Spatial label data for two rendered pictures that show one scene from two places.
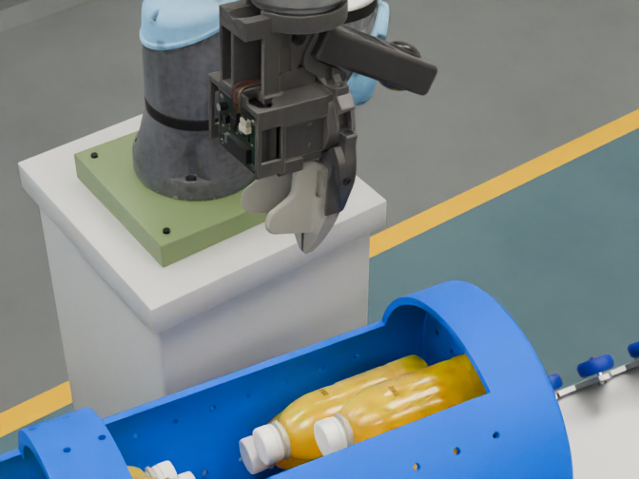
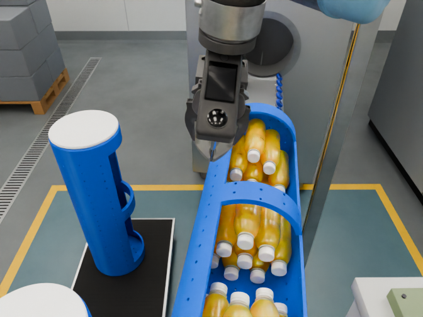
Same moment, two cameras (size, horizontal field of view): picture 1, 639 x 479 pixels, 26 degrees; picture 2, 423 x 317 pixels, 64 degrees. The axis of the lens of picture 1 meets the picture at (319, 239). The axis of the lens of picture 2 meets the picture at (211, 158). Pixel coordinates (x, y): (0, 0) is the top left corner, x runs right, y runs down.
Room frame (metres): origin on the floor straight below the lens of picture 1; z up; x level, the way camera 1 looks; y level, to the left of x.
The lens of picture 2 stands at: (1.05, -0.34, 1.82)
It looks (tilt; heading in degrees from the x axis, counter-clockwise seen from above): 39 degrees down; 125
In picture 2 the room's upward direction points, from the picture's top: straight up
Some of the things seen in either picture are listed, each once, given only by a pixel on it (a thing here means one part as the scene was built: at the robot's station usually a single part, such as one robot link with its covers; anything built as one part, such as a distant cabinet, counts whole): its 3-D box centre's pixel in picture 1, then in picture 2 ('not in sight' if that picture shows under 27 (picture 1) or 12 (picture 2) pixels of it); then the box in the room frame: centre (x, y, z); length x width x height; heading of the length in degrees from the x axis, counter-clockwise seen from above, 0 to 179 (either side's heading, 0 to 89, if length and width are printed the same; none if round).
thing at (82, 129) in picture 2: not in sight; (84, 127); (-0.05, 0.31, 1.03); 0.28 x 0.28 x 0.01
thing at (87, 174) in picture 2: not in sight; (105, 202); (-0.05, 0.31, 0.59); 0.28 x 0.28 x 0.88
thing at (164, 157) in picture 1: (197, 126); not in sight; (1.29, 0.14, 1.23); 0.15 x 0.15 x 0.10
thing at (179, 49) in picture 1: (201, 40); not in sight; (1.29, 0.13, 1.35); 0.13 x 0.12 x 0.14; 87
